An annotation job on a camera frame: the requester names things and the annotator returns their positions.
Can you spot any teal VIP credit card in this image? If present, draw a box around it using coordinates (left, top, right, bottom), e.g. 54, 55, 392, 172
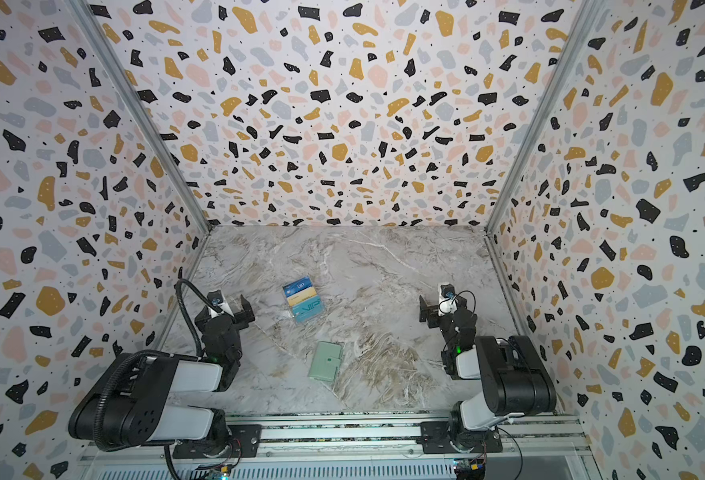
292, 296, 324, 323

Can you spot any green card holder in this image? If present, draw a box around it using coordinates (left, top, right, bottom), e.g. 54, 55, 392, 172
308, 342, 342, 383

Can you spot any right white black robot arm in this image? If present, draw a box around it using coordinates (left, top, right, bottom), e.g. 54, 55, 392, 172
419, 283, 557, 453

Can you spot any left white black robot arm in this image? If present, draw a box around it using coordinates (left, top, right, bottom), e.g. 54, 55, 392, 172
68, 292, 256, 458

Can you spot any beige credit card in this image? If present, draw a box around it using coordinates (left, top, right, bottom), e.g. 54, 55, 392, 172
286, 287, 318, 307

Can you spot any dark blue credit card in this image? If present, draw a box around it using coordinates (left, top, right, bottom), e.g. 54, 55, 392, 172
282, 276, 312, 298

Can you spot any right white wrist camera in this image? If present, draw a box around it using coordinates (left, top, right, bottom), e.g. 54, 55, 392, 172
438, 292, 456, 316

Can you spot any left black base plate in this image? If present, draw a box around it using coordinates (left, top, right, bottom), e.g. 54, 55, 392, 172
172, 424, 262, 462

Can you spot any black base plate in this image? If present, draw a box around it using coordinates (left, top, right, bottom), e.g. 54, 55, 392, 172
417, 420, 503, 455
172, 424, 262, 462

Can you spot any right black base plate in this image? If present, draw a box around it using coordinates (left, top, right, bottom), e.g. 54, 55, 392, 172
417, 420, 503, 455

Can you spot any aluminium rail frame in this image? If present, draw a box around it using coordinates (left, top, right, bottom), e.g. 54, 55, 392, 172
72, 411, 602, 479

